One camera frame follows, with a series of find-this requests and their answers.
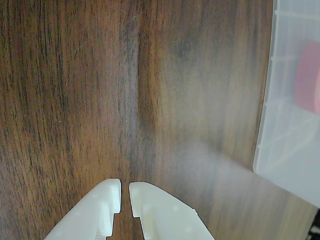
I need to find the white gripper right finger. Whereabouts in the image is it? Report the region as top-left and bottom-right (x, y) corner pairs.
(128, 181), (216, 240)

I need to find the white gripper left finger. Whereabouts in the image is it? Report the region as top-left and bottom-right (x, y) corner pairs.
(43, 177), (123, 240)

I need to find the red tape roll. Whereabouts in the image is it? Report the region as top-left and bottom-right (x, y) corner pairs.
(294, 41), (320, 112)

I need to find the clear plastic storage box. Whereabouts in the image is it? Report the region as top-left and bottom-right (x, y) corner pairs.
(252, 0), (320, 210)

